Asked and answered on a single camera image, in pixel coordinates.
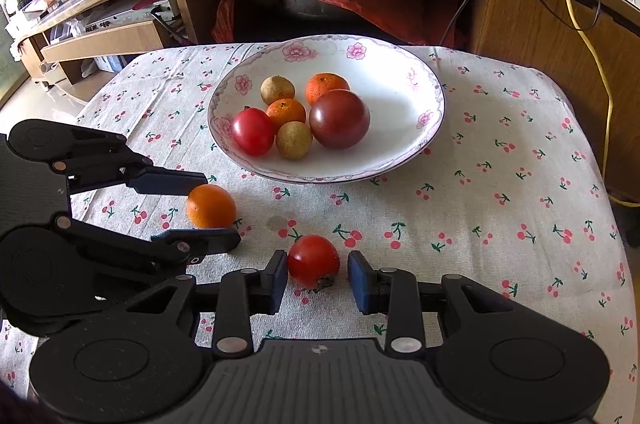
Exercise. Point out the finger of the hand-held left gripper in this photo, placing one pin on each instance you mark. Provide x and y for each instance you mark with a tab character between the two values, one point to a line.
170	182
210	240

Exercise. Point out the red plastic bag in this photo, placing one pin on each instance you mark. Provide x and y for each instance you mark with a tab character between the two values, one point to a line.
400	4

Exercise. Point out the small orange mandarin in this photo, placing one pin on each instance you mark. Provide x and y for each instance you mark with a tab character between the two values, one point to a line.
285	111
327	86
211	206

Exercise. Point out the blue and white box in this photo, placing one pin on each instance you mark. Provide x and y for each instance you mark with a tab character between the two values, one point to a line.
112	63

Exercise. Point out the large dark purple tomato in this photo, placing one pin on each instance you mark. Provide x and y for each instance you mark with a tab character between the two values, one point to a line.
339	119

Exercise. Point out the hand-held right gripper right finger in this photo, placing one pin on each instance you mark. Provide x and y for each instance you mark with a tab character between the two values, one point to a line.
361	284

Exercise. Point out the white floral porcelain bowl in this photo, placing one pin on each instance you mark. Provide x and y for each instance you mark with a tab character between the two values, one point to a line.
395	114

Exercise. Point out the cherry print tablecloth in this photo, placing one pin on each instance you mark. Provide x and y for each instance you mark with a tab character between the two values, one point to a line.
475	229

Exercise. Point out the small yellow-brown longan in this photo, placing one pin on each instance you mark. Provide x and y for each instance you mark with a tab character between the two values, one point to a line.
277	89
294	140

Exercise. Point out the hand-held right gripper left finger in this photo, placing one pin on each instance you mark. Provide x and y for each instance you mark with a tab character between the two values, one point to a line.
276	289

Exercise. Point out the small red tomato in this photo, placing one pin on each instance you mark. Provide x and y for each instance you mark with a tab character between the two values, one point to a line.
313	261
253	131

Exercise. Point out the silver set-top box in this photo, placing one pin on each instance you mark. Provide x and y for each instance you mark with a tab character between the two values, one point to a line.
130	11

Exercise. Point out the wooden television cabinet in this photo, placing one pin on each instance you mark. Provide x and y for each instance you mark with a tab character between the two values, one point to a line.
530	39

